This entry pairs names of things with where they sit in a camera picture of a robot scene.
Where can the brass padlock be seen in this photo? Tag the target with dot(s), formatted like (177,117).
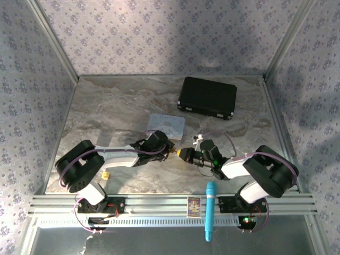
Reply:
(180,153)

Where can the pastel cartoon tin box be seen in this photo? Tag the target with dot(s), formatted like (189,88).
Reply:
(166,125)

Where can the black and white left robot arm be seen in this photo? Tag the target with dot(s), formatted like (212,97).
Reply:
(79,170)

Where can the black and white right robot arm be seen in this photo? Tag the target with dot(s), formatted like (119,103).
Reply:
(265,172)

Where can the small printed card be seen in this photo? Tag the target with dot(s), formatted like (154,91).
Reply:
(193,207)

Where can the blue marker pen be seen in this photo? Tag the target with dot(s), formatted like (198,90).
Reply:
(210,207)

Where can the small yellow block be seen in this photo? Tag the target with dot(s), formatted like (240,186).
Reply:
(106,175)

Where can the black hard case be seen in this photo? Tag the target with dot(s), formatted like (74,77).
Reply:
(208,97)

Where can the small circuit board with LED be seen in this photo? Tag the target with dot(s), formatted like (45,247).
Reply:
(247,220)

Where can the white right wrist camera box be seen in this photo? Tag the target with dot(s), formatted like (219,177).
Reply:
(197,139)

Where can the aluminium mounting rail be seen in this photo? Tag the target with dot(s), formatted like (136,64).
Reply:
(159,203)

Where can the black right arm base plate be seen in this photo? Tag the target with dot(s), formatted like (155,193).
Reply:
(227,204)

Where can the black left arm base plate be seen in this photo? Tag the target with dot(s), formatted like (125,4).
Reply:
(118,205)

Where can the aluminium corner post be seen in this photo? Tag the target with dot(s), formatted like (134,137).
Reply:
(289,37)
(53,40)

